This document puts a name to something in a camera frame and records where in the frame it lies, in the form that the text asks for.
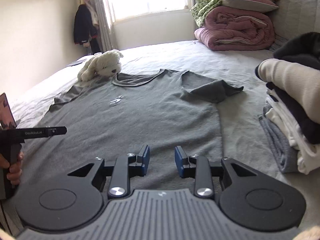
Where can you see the dark tablet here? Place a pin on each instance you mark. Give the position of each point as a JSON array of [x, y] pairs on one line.
[[75, 63]]

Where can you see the grey pillow with pink edge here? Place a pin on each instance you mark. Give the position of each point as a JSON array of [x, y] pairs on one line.
[[247, 1]]

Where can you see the bed with grey sheet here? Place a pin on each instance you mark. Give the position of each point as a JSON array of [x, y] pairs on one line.
[[237, 63]]

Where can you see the grey folded garment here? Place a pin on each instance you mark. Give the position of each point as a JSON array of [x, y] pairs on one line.
[[277, 142]]

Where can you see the white plush dog toy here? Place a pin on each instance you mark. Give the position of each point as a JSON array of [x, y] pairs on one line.
[[105, 62]]

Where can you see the pink rolled quilt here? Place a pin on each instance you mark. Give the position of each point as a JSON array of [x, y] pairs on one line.
[[237, 30]]

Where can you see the smartphone on stand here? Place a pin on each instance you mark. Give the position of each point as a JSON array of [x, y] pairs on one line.
[[6, 112]]

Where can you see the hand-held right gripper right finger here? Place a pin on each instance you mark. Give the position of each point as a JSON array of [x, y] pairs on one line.
[[178, 158]]

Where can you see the black folded garment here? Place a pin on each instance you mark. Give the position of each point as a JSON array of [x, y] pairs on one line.
[[302, 47], [297, 115]]

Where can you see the dark hanging jacket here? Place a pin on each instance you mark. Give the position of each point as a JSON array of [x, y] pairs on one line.
[[83, 25]]

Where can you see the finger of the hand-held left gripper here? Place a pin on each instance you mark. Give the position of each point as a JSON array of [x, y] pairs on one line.
[[57, 130]]

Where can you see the stack of folded clothes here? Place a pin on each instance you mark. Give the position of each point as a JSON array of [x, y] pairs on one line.
[[307, 155]]

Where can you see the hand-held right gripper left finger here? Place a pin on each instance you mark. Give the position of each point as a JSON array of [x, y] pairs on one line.
[[146, 158]]

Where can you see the light hanging garment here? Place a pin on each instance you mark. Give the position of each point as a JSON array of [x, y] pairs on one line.
[[93, 15]]

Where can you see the person's left hand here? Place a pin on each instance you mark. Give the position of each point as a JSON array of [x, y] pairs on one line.
[[15, 171]]

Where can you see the grey t-shirt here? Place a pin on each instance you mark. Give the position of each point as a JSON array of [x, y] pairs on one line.
[[150, 112]]

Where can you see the green patterned blanket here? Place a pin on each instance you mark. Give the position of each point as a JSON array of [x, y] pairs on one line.
[[207, 2]]

